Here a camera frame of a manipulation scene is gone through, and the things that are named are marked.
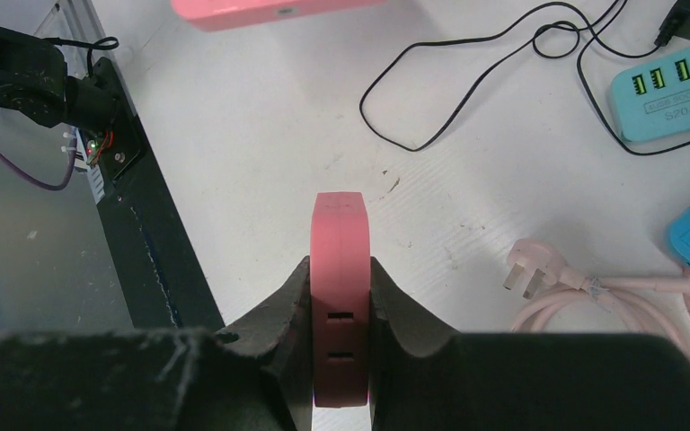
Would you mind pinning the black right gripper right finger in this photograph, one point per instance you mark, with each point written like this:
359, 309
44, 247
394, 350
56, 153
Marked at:
426, 375

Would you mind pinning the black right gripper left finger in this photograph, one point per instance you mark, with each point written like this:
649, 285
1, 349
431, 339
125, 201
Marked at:
254, 374

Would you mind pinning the pink plug adapter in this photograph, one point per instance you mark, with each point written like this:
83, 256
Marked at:
340, 281

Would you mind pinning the pink triangular power strip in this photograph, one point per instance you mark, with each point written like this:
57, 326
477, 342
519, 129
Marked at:
218, 15

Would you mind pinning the teal power strip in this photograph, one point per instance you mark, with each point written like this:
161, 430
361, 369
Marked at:
652, 100

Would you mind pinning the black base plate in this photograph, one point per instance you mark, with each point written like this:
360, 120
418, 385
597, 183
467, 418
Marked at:
160, 276

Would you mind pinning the pink round cable reel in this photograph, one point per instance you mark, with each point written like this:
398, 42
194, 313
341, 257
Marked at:
552, 285

